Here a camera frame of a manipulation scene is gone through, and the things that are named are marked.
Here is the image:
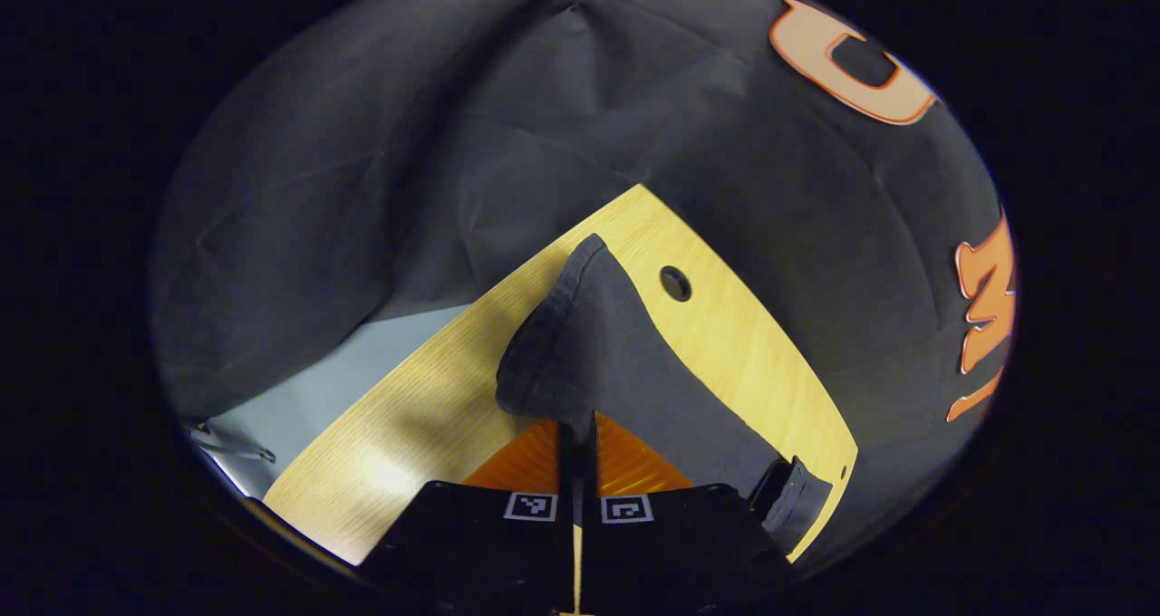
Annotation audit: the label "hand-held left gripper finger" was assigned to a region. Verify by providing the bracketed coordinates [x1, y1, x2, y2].
[580, 412, 789, 613]
[358, 417, 576, 615]

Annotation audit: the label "black jeans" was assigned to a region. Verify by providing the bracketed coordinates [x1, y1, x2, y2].
[496, 233, 834, 555]

